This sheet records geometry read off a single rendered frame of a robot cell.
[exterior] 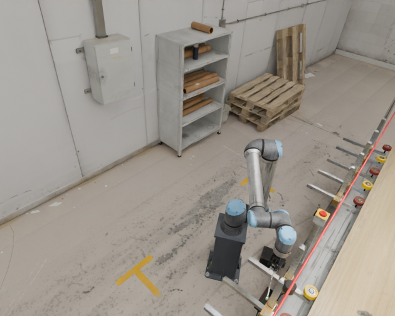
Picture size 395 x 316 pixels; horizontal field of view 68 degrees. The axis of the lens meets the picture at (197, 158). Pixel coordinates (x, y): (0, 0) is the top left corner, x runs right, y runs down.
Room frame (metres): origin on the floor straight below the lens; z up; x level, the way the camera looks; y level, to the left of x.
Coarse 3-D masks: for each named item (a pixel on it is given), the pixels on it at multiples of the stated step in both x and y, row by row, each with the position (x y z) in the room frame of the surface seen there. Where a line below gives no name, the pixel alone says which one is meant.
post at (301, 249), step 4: (300, 244) 1.04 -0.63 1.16; (300, 248) 1.01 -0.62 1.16; (304, 248) 1.01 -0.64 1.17; (300, 252) 1.01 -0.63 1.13; (296, 256) 1.02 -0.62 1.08; (300, 256) 1.00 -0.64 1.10; (296, 260) 1.01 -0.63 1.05; (292, 264) 1.02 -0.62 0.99; (296, 264) 1.01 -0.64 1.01; (292, 268) 1.01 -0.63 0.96; (288, 272) 1.02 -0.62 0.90; (292, 272) 1.01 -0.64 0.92; (288, 276) 1.01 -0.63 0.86
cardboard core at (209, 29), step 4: (192, 24) 3.83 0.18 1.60; (196, 24) 3.79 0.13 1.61; (200, 24) 3.77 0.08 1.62; (204, 24) 3.76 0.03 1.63; (196, 28) 3.79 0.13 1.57; (200, 28) 3.74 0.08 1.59; (204, 28) 3.70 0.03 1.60; (208, 28) 3.67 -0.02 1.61; (212, 28) 3.71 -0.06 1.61; (208, 32) 3.66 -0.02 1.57; (212, 32) 3.70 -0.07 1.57
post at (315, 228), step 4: (316, 224) 1.22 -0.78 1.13; (312, 228) 1.23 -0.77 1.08; (316, 228) 1.22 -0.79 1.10; (312, 232) 1.22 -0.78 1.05; (316, 232) 1.21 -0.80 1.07; (308, 236) 1.23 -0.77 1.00; (312, 236) 1.22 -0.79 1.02; (308, 240) 1.22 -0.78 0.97; (312, 240) 1.21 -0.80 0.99; (308, 244) 1.22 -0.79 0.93; (308, 248) 1.21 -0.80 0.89; (304, 252) 1.22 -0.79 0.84; (304, 256) 1.21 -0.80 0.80; (300, 260) 1.22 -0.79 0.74; (300, 264) 1.21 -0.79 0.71
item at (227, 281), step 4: (224, 276) 0.98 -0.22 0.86; (224, 280) 0.96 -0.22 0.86; (228, 280) 0.96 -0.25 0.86; (228, 284) 0.94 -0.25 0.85; (232, 284) 0.93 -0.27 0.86; (236, 284) 0.94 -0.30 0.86; (232, 288) 0.92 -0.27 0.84; (236, 288) 0.91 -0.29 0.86; (240, 288) 0.91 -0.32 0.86; (236, 292) 0.90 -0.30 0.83; (240, 292) 0.89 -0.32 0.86; (244, 292) 0.89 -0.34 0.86; (244, 296) 0.87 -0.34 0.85; (248, 296) 0.87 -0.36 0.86; (252, 296) 0.87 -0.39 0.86; (248, 300) 0.85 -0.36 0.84; (252, 300) 0.84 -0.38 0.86; (256, 300) 0.85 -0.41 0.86; (252, 304) 0.83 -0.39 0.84; (256, 304) 0.82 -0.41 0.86; (260, 304) 0.82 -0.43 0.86; (260, 308) 0.80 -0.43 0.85; (272, 312) 0.78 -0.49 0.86
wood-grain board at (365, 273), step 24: (384, 168) 2.15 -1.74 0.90; (384, 192) 1.82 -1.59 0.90; (360, 216) 1.53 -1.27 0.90; (384, 216) 1.55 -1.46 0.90; (360, 240) 1.31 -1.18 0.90; (384, 240) 1.32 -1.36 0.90; (336, 264) 1.10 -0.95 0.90; (360, 264) 1.11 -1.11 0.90; (384, 264) 1.13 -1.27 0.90; (336, 288) 0.93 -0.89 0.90; (360, 288) 0.94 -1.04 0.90; (384, 288) 0.96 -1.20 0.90; (312, 312) 0.78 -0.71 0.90; (336, 312) 0.79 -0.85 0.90; (384, 312) 0.81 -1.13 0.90
